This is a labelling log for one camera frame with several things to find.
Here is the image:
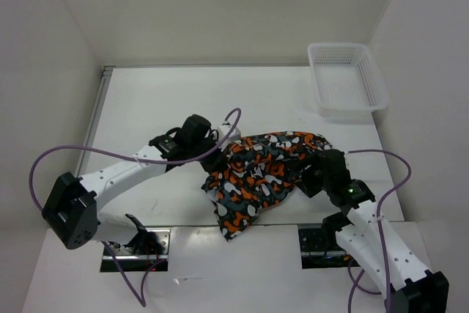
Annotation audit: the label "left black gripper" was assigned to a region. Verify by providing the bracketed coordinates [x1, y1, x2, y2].
[188, 133, 229, 174]

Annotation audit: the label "orange camouflage shorts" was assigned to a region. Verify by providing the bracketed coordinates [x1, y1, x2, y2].
[202, 130, 333, 242]

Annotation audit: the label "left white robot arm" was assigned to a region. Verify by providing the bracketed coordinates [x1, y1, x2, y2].
[41, 114, 231, 254]

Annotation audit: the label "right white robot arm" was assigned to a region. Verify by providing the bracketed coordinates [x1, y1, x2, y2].
[299, 150, 449, 312]

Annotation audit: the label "white plastic basket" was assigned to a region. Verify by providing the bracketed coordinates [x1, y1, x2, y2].
[307, 43, 389, 119]

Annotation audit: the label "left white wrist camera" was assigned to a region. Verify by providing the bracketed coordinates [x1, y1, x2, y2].
[216, 123, 241, 144]

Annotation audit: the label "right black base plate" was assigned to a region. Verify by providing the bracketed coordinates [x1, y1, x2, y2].
[298, 224, 352, 269]

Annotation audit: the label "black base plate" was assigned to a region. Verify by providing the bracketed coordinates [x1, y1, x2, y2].
[298, 224, 352, 269]
[108, 227, 171, 273]

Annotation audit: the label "aluminium rail at table edge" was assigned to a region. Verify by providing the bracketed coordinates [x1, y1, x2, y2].
[75, 66, 114, 174]

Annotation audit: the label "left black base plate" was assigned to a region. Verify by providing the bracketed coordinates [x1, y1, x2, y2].
[108, 227, 171, 273]

